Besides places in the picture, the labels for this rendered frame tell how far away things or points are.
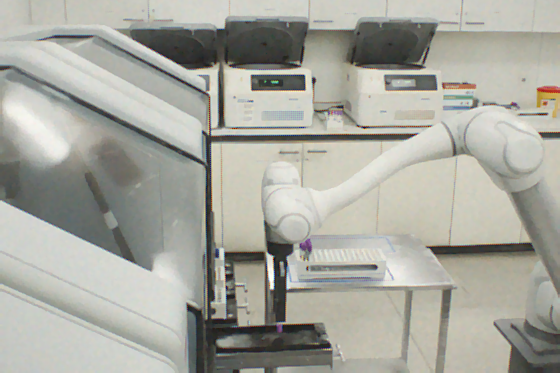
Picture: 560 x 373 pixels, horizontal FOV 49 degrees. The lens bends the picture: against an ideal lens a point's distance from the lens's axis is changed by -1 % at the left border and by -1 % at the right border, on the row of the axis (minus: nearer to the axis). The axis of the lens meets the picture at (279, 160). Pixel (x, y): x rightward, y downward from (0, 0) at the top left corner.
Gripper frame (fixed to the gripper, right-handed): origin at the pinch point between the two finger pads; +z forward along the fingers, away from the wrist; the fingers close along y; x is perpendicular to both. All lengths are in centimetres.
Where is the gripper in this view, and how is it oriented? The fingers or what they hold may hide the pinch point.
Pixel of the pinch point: (279, 306)
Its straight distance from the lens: 179.8
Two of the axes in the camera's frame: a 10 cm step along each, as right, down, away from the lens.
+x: 9.9, -0.1, 1.0
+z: -0.1, 9.7, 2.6
